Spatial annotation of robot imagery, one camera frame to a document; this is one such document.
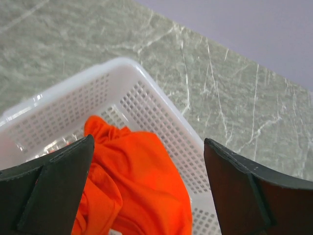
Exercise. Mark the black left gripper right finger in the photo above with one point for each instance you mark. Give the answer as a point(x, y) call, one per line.
point(252, 199)

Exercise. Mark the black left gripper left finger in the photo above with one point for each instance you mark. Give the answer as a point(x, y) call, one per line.
point(42, 196)

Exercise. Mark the orange t-shirt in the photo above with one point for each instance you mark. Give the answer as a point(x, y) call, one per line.
point(133, 186)

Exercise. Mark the white perforated plastic basket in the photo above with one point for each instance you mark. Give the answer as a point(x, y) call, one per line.
point(123, 94)

